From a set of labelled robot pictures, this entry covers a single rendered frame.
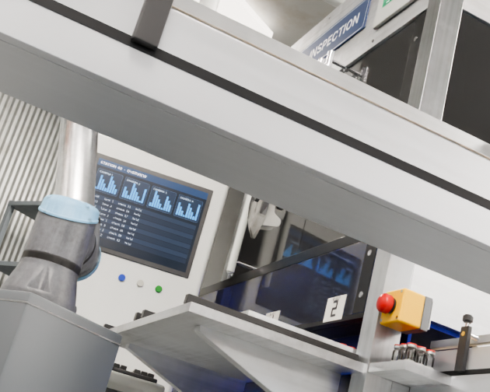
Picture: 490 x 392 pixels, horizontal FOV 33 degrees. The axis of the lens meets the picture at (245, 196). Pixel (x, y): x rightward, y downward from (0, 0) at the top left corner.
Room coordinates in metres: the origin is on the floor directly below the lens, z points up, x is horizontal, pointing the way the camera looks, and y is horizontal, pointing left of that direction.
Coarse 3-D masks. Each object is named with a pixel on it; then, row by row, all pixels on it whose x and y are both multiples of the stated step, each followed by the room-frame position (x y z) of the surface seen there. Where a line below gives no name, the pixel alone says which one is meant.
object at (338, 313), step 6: (330, 300) 1.90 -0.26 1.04; (342, 300) 1.84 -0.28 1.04; (330, 306) 1.89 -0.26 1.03; (342, 306) 1.83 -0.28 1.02; (330, 312) 1.89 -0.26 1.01; (336, 312) 1.86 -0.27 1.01; (342, 312) 1.83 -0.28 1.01; (324, 318) 1.90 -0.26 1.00; (330, 318) 1.88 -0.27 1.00; (336, 318) 1.85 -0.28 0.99
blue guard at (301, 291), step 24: (312, 264) 2.03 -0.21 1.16; (336, 264) 1.91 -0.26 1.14; (360, 264) 1.80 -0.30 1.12; (240, 288) 2.46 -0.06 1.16; (264, 288) 2.29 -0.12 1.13; (288, 288) 2.14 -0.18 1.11; (312, 288) 2.00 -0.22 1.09; (336, 288) 1.89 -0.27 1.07; (264, 312) 2.25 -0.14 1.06; (288, 312) 2.11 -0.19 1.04; (312, 312) 1.98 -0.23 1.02; (360, 312) 1.76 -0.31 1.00
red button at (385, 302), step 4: (380, 296) 1.62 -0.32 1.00; (384, 296) 1.61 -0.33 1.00; (388, 296) 1.61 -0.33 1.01; (392, 296) 1.62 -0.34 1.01; (380, 300) 1.62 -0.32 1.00; (384, 300) 1.61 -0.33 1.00; (388, 300) 1.61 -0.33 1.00; (392, 300) 1.61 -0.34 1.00; (376, 304) 1.63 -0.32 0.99; (380, 304) 1.62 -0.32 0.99; (384, 304) 1.61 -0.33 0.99; (388, 304) 1.61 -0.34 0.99; (392, 304) 1.61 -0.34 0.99; (376, 308) 1.63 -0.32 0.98; (380, 308) 1.62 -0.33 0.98; (384, 308) 1.61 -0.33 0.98; (388, 308) 1.61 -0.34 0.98; (384, 312) 1.62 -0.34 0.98; (388, 312) 1.62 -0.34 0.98
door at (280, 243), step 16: (288, 224) 2.26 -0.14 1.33; (304, 224) 2.16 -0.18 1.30; (256, 240) 2.46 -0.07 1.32; (272, 240) 2.34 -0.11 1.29; (288, 240) 2.23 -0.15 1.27; (240, 256) 2.56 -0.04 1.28; (256, 256) 2.43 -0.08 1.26; (272, 256) 2.31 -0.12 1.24; (288, 256) 2.21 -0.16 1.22; (240, 272) 2.52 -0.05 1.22
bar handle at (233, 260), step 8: (248, 200) 2.39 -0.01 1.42; (248, 208) 2.39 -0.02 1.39; (240, 224) 2.40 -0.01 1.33; (240, 232) 2.39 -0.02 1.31; (240, 240) 2.40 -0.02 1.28; (232, 248) 2.40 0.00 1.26; (232, 256) 2.40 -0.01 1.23; (232, 264) 2.39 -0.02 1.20; (240, 264) 2.41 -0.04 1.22; (248, 264) 2.42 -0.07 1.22; (232, 272) 2.40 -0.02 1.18
